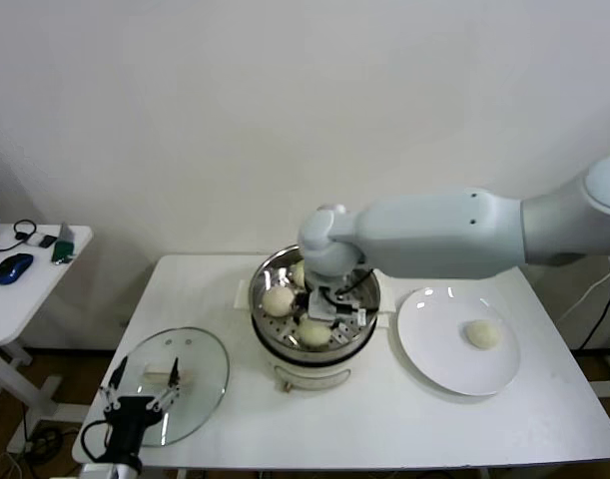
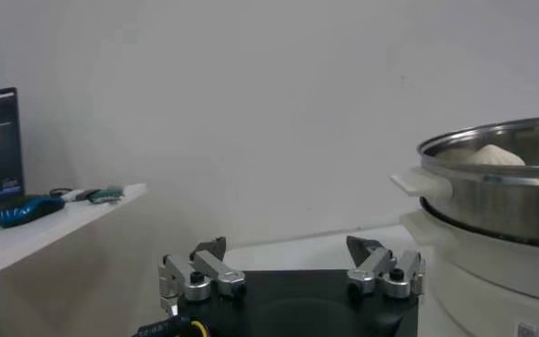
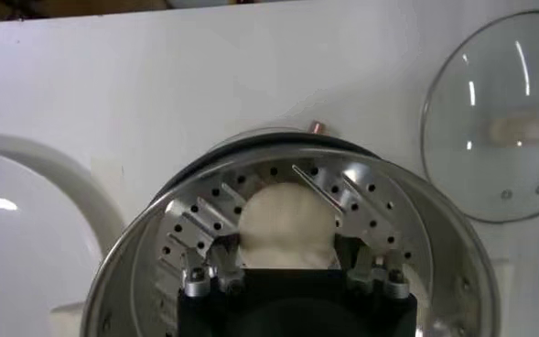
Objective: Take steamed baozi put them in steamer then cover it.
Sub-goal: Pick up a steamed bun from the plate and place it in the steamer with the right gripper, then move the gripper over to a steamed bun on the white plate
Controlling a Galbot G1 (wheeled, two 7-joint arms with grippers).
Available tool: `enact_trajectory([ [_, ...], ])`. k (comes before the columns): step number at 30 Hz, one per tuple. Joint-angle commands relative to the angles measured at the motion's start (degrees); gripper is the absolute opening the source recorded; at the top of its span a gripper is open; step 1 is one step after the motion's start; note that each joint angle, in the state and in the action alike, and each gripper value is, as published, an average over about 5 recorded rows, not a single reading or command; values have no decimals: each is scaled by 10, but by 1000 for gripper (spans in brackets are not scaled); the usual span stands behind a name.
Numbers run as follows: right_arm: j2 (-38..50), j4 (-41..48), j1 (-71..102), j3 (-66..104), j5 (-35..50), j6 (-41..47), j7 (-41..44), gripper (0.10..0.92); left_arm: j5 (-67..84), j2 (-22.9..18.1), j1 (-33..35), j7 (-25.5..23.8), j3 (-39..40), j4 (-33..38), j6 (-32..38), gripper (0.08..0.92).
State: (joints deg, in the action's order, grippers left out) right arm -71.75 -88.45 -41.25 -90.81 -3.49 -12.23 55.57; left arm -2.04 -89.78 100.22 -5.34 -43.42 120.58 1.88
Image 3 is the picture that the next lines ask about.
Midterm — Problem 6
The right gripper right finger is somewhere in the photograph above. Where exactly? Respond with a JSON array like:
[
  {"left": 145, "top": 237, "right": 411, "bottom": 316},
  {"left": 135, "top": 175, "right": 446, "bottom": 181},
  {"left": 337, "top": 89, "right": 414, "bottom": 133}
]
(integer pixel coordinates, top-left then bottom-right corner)
[{"left": 336, "top": 234, "right": 412, "bottom": 299}]

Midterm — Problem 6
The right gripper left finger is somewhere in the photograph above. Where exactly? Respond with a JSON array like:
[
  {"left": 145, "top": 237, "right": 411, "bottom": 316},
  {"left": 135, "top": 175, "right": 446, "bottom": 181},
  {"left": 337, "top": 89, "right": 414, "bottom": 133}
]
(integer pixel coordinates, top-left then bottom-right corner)
[{"left": 179, "top": 233, "right": 248, "bottom": 299}]

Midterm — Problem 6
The white steamed baozi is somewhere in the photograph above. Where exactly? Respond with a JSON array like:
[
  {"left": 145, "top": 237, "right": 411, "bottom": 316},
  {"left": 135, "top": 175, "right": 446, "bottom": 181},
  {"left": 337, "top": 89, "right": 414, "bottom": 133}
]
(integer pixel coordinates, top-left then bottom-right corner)
[{"left": 237, "top": 181, "right": 340, "bottom": 270}]

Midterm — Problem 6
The round glass lid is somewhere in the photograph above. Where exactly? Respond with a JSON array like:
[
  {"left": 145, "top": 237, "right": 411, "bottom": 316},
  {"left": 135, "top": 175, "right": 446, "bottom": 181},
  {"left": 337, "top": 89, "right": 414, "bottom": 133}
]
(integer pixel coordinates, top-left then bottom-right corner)
[{"left": 420, "top": 9, "right": 539, "bottom": 224}]

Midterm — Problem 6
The stainless steel steamer basket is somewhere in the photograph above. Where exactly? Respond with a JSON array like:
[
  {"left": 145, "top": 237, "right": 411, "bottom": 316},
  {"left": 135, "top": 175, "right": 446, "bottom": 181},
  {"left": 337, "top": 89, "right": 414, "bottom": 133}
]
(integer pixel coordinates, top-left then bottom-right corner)
[{"left": 49, "top": 132, "right": 517, "bottom": 337}]

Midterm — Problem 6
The white round plate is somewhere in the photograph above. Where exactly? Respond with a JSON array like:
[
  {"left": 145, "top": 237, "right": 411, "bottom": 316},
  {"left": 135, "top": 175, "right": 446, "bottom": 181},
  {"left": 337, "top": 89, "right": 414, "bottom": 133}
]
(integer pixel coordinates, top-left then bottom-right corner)
[{"left": 0, "top": 133, "right": 126, "bottom": 337}]

